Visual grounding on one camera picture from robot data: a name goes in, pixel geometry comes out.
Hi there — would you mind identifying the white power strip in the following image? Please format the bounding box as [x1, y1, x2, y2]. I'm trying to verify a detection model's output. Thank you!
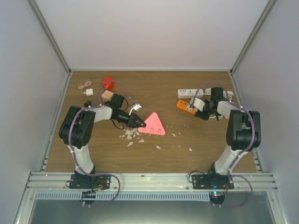
[177, 89, 204, 99]

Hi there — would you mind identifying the black power adapter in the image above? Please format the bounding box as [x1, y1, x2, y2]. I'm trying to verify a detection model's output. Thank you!
[84, 101, 92, 107]

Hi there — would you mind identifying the red cube socket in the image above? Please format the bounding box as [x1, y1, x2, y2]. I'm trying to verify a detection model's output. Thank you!
[101, 76, 114, 91]

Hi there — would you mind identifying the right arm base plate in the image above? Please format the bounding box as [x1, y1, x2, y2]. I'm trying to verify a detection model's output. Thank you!
[188, 171, 235, 190]

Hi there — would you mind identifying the orange power strip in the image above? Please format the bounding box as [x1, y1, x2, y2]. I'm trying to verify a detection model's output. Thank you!
[176, 99, 195, 115]

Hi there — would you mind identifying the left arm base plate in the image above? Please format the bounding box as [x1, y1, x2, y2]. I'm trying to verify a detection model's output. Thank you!
[65, 172, 111, 190]

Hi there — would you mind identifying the white bundled power strip cord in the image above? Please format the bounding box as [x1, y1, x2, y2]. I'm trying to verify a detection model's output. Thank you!
[203, 88, 234, 101]

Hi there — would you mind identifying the wooden round-cornered block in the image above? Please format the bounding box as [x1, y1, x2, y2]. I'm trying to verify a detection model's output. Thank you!
[101, 90, 114, 102]

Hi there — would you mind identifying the pink triangular plug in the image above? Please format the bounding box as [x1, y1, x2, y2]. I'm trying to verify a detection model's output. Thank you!
[138, 112, 166, 136]

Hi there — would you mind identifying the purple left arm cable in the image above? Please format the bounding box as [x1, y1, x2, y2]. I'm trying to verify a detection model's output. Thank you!
[70, 80, 138, 208]

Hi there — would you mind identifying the grey slotted cable duct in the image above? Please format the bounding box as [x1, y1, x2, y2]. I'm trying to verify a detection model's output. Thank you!
[36, 191, 210, 202]

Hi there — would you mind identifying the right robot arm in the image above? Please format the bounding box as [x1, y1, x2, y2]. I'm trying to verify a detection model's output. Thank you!
[191, 87, 261, 189]

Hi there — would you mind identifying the white usb charger plug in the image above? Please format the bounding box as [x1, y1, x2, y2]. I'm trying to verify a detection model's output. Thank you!
[85, 88, 95, 97]

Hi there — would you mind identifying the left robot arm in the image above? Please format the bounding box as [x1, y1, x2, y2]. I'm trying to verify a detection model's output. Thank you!
[59, 94, 146, 189]

